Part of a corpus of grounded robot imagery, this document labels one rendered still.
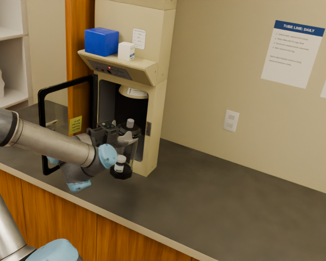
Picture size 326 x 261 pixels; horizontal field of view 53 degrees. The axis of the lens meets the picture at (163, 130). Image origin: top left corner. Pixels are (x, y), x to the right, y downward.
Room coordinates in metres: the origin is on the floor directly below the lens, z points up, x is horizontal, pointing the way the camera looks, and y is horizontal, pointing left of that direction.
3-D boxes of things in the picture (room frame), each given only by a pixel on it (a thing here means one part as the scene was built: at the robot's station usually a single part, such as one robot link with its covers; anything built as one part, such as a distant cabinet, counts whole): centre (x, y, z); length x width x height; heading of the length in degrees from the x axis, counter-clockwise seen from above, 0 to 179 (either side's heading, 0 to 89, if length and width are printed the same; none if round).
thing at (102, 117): (1.49, 0.15, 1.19); 0.26 x 0.24 x 0.35; 67
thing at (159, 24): (1.49, 0.15, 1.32); 0.32 x 0.25 x 0.77; 67
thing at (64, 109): (1.29, 0.42, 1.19); 0.30 x 0.01 x 0.40; 152
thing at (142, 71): (1.32, 0.22, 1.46); 0.32 x 0.12 x 0.10; 67
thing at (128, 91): (1.46, 0.14, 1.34); 0.18 x 0.18 x 0.05
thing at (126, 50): (1.31, 0.18, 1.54); 0.05 x 0.05 x 0.06; 75
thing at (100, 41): (1.35, 0.29, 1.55); 0.10 x 0.10 x 0.09; 67
